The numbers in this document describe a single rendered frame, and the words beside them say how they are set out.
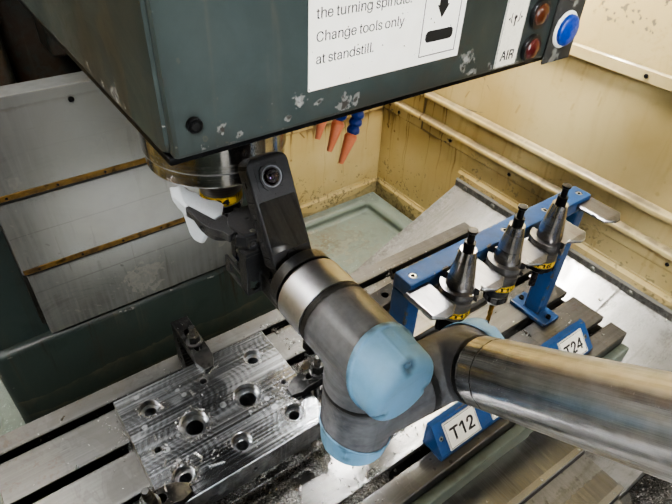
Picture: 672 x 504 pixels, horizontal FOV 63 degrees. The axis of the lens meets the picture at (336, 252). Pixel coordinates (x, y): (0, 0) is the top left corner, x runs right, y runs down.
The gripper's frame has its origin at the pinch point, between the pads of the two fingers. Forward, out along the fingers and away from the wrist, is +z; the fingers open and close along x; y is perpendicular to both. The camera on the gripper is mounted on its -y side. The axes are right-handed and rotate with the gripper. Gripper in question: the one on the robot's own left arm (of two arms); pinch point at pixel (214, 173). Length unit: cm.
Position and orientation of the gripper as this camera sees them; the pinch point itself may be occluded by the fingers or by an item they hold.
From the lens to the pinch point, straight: 67.7
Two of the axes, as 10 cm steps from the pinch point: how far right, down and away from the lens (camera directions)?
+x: 8.1, -3.5, 4.8
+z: -5.9, -5.6, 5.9
